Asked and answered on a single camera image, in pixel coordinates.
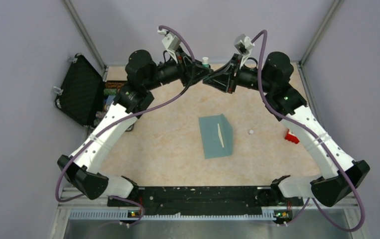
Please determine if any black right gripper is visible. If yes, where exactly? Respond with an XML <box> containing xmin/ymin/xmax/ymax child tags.
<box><xmin>204</xmin><ymin>53</ymin><xmax>274</xmax><ymax>94</ymax></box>

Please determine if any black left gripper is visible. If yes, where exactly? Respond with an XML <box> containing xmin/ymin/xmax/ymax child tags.
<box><xmin>143</xmin><ymin>44</ymin><xmax>212</xmax><ymax>90</ymax></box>

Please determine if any green white glue stick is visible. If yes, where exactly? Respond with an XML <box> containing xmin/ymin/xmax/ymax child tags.
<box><xmin>201</xmin><ymin>56</ymin><xmax>210</xmax><ymax>68</ymax></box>

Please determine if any beige letter paper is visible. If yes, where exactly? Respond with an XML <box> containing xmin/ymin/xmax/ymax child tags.
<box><xmin>217</xmin><ymin>123</ymin><xmax>225</xmax><ymax>148</ymax></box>

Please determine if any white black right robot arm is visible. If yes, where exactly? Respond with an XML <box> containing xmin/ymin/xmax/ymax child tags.
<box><xmin>260</xmin><ymin>52</ymin><xmax>370</xmax><ymax>207</ymax></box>

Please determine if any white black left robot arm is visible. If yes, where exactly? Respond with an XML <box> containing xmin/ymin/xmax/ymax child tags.
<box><xmin>57</xmin><ymin>48</ymin><xmax>213</xmax><ymax>206</ymax></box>

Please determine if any black poker chip case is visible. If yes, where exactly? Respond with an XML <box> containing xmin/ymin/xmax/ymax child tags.
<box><xmin>53</xmin><ymin>53</ymin><xmax>126</xmax><ymax>128</ymax></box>

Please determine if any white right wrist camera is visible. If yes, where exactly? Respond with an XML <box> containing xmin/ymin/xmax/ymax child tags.
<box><xmin>234</xmin><ymin>34</ymin><xmax>255</xmax><ymax>55</ymax></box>

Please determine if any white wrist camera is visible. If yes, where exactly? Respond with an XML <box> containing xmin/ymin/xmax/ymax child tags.
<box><xmin>157</xmin><ymin>29</ymin><xmax>181</xmax><ymax>53</ymax></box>
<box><xmin>234</xmin><ymin>34</ymin><xmax>255</xmax><ymax>55</ymax></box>

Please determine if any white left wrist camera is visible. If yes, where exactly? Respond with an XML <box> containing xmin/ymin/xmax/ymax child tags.
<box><xmin>157</xmin><ymin>29</ymin><xmax>181</xmax><ymax>53</ymax></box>

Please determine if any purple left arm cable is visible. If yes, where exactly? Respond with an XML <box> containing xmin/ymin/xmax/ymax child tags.
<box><xmin>55</xmin><ymin>25</ymin><xmax>197</xmax><ymax>229</ymax></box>

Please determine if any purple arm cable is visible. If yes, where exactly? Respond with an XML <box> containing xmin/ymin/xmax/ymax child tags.
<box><xmin>55</xmin><ymin>25</ymin><xmax>197</xmax><ymax>229</ymax></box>
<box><xmin>251</xmin><ymin>29</ymin><xmax>366</xmax><ymax>233</ymax></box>

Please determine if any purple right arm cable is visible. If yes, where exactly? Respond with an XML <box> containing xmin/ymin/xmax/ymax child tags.
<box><xmin>251</xmin><ymin>29</ymin><xmax>366</xmax><ymax>233</ymax></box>

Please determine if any aluminium front frame rail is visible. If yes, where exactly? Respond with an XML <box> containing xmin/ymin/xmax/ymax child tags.
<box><xmin>49</xmin><ymin>186</ymin><xmax>371</xmax><ymax>239</ymax></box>

